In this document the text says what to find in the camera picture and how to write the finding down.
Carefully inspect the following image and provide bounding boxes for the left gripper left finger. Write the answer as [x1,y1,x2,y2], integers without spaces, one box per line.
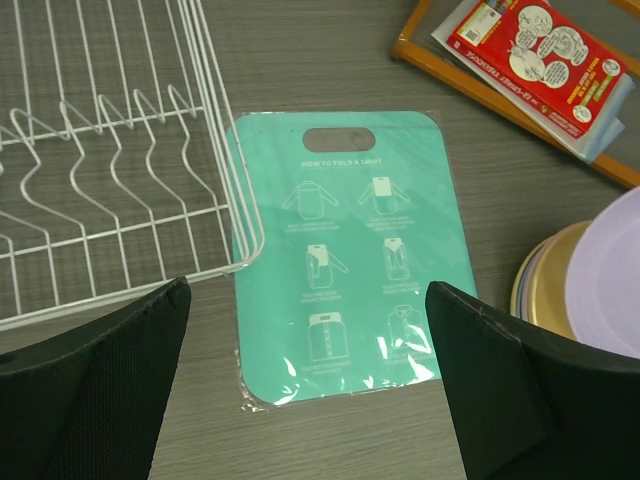
[1,278,191,479]

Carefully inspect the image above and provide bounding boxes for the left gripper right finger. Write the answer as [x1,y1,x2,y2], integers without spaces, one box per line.
[425,281,639,479]

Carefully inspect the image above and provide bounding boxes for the white wire dish rack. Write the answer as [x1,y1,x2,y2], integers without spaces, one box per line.
[1,1,265,330]

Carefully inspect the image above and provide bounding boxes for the purple plate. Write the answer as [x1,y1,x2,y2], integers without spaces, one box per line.
[565,188,639,358]

